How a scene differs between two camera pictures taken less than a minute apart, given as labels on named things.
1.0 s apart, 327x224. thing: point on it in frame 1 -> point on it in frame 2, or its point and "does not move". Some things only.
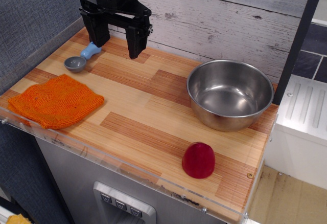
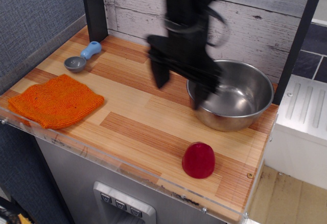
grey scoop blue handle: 76,64 does not move
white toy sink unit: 298,146 does not move
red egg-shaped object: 199,160 does not move
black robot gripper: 111,6 -> 184,50
